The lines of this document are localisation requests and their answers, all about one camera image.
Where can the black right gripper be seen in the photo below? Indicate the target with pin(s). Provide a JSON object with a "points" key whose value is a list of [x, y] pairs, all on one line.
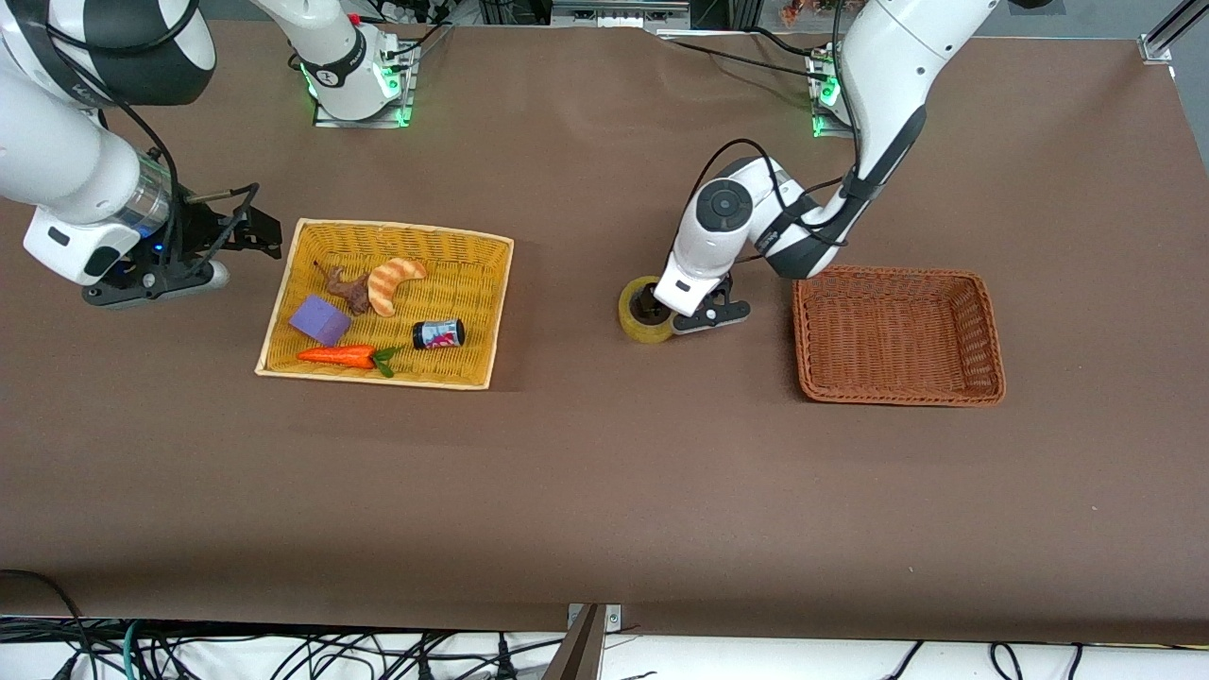
{"points": [[201, 234]]}

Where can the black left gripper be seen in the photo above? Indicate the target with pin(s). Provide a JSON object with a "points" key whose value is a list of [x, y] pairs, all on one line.
{"points": [[649, 304]]}

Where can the clear tape roll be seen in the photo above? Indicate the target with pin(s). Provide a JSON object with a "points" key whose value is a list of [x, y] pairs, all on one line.
{"points": [[647, 332]]}

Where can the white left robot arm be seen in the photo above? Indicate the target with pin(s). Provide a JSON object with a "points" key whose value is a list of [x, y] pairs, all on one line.
{"points": [[888, 85]]}

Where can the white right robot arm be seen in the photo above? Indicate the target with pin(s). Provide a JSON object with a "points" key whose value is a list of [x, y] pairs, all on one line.
{"points": [[57, 161]]}

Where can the purple foam block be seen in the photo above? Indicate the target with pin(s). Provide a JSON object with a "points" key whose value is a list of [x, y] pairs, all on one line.
{"points": [[316, 316]]}

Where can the brown toy lion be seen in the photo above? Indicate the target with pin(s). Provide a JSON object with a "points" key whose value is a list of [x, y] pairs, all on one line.
{"points": [[357, 295]]}

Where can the toy croissant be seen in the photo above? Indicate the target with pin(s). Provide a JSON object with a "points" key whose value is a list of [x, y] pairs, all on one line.
{"points": [[383, 283]]}

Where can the orange toy carrot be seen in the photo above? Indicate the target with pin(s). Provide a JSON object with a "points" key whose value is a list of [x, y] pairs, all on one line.
{"points": [[335, 356]]}

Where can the brown table cover sheet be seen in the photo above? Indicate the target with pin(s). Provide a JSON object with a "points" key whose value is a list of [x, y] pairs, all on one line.
{"points": [[614, 472]]}

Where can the yellow woven basket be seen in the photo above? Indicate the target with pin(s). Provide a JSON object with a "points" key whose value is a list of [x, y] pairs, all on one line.
{"points": [[472, 274]]}

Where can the small dark can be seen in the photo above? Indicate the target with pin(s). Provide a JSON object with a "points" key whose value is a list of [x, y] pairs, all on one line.
{"points": [[439, 334]]}

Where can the brown wicker basket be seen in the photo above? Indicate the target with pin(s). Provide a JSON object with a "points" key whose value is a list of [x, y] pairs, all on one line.
{"points": [[897, 331]]}

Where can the grey background device box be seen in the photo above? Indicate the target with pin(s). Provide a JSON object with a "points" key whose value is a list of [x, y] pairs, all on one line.
{"points": [[619, 11]]}

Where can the aluminium profile bar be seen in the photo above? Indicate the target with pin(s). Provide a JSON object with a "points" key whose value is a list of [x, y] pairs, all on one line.
{"points": [[578, 652]]}

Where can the aluminium corner extrusion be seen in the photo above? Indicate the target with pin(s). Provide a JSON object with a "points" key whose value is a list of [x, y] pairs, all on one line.
{"points": [[1166, 33]]}

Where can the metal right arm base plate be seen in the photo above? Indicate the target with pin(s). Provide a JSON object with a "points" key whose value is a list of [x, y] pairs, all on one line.
{"points": [[326, 121]]}

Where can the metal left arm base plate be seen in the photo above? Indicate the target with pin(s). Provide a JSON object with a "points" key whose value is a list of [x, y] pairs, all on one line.
{"points": [[822, 130]]}

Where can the small metal bracket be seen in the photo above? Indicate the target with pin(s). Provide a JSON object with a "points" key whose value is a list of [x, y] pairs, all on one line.
{"points": [[612, 616]]}

